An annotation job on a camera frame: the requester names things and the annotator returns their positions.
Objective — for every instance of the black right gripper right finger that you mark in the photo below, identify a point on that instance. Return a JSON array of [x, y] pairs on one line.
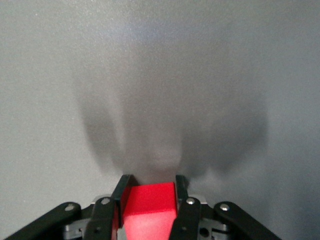
[[190, 212]]

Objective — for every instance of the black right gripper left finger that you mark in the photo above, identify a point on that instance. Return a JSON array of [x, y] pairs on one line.
[[102, 212]]

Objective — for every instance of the small red cube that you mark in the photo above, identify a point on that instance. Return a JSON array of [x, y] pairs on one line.
[[150, 202]]

